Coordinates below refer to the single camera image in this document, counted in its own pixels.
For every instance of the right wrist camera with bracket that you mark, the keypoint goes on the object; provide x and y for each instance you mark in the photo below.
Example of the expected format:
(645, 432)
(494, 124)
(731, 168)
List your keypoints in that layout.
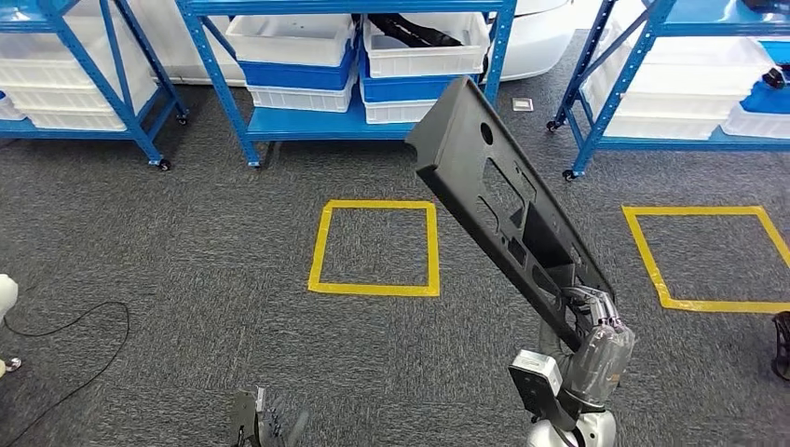
(534, 370)

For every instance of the black plastic plate with cutouts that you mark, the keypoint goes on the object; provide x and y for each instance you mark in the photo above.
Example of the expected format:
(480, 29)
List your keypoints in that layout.
(453, 142)

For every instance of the black part in bin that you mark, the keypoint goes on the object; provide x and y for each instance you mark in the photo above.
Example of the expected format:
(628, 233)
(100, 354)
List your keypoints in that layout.
(419, 34)

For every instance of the metal floor outlet plate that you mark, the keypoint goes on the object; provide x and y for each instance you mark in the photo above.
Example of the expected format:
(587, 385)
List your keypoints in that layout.
(523, 104)

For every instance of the small metal caster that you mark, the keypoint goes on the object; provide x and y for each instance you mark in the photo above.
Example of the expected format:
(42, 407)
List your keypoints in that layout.
(12, 364)

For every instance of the white car body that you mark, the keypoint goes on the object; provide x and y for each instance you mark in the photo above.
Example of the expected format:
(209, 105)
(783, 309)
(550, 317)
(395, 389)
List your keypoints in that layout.
(537, 43)

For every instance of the white rounded object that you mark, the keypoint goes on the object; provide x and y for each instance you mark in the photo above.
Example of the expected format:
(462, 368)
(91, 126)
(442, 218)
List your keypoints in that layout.
(7, 299)

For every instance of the yellow floor tape square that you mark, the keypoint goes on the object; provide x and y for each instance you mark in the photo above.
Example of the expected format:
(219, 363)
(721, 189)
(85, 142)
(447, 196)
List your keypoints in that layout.
(373, 289)

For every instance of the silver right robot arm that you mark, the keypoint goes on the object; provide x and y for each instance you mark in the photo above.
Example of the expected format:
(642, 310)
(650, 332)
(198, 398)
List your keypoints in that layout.
(592, 429)

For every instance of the blue metal shelf rack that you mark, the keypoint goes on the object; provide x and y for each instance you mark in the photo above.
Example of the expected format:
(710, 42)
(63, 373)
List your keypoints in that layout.
(74, 134)
(308, 126)
(679, 144)

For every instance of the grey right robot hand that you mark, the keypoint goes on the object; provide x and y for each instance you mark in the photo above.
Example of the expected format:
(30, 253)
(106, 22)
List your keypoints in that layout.
(602, 364)

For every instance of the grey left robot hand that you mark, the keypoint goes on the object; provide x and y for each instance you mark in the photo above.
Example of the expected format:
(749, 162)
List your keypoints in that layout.
(284, 432)

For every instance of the small black item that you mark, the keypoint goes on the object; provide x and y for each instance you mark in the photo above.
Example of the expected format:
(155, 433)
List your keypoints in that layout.
(774, 78)

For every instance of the black item on shelf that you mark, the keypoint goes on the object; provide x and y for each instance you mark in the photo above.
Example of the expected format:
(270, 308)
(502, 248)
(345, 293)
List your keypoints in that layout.
(768, 5)

